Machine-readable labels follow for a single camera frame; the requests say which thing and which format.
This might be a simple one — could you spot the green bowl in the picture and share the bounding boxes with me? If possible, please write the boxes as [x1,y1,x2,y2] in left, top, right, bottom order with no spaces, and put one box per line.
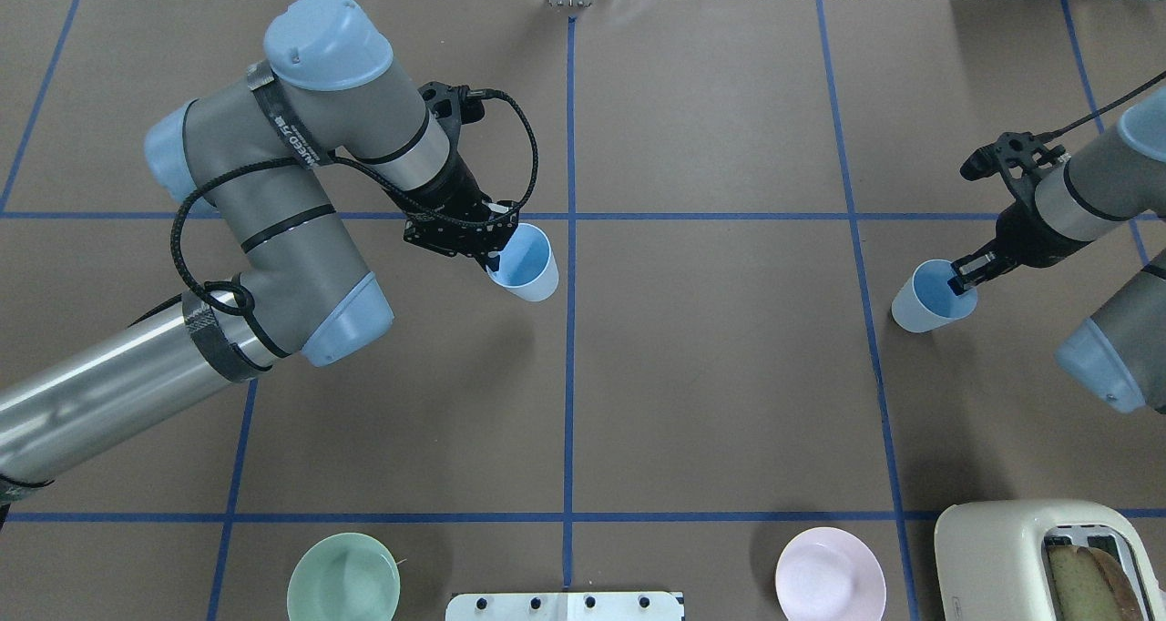
[286,532,403,620]

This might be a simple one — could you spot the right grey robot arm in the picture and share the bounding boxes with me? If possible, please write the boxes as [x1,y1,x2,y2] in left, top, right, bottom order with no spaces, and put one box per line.
[946,90,1165,412]

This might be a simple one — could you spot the cream toaster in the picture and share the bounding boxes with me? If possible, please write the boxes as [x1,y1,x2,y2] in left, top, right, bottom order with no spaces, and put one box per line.
[934,497,1163,620]

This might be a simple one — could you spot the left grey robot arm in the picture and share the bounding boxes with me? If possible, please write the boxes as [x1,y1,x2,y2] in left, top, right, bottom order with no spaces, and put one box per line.
[1,0,527,504]

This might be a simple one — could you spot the bread slice in toaster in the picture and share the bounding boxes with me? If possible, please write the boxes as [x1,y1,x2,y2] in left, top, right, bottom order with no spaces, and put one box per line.
[1047,544,1144,620]

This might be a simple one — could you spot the light blue cup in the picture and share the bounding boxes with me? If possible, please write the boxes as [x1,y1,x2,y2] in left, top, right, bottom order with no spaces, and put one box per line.
[485,223,559,302]
[891,260,978,333]

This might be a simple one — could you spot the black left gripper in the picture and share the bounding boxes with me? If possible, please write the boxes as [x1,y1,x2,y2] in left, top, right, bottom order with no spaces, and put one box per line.
[403,151,522,260]

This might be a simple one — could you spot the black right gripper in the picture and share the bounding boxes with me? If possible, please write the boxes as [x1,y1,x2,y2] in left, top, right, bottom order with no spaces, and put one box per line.
[946,209,1058,296]

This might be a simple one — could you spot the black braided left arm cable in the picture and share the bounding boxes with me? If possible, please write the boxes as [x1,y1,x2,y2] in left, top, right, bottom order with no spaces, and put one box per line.
[171,87,540,317]

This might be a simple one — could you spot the white perforated plate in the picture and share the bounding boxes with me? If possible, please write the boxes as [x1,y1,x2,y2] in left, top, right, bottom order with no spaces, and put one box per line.
[445,591,686,620]

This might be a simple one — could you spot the pink bowl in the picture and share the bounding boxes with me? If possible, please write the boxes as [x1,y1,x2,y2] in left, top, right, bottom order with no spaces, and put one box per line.
[773,525,887,620]

